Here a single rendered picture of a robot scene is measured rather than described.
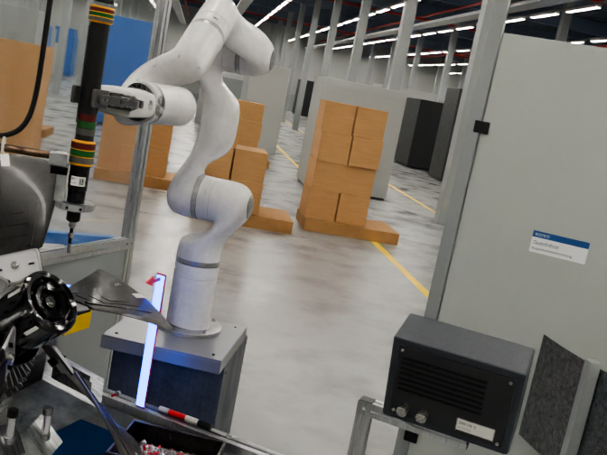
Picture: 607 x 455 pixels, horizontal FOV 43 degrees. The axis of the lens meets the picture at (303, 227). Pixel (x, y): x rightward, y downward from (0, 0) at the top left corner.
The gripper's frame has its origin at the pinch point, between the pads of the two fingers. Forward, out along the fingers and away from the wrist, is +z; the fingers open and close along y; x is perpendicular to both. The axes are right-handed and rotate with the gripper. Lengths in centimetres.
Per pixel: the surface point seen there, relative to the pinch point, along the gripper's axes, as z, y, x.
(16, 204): 1.1, 12.1, -22.7
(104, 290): -16.3, 1.8, -39.8
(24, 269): 6.3, 3.8, -32.6
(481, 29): -1104, 144, 154
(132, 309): -15.0, -6.4, -41.3
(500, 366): -29, -78, -35
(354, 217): -803, 191, -129
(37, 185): -4.3, 12.4, -19.3
